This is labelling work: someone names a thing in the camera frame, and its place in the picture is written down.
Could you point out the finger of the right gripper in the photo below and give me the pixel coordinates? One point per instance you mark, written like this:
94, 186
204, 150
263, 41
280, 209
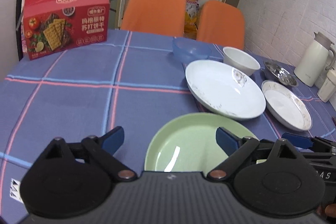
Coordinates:
313, 144

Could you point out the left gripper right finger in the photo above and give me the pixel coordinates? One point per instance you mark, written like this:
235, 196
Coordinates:
239, 151

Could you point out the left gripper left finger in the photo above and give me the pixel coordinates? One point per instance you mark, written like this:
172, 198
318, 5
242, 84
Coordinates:
101, 152

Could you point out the stainless steel bowl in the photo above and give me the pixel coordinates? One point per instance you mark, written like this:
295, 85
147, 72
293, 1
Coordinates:
275, 72

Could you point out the white ceramic bowl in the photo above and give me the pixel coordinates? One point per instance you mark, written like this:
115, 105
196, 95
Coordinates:
240, 60

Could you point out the blue plastic bowl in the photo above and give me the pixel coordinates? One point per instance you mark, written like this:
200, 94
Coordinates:
189, 50

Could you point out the small white patterned plate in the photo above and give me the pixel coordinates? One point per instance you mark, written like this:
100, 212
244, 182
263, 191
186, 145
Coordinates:
286, 107

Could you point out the green plate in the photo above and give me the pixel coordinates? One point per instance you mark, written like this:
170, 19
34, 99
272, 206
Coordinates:
188, 143

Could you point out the cream lidded cup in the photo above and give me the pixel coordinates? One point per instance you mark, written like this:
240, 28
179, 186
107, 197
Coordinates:
329, 86

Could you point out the large white plate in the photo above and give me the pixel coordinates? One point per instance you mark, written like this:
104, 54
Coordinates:
225, 90

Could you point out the cream thermos jug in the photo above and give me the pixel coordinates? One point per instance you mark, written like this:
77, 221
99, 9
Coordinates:
319, 56

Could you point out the right orange chair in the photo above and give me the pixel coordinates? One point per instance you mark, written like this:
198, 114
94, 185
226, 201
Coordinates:
221, 24

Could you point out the orange chair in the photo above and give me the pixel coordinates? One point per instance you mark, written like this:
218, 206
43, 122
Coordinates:
161, 17
221, 24

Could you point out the red cracker box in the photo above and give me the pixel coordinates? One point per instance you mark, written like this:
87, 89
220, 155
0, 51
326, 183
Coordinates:
52, 26

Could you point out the left orange chair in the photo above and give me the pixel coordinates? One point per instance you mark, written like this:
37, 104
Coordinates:
161, 17

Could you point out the yellow snack bag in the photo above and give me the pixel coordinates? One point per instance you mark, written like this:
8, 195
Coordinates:
191, 18

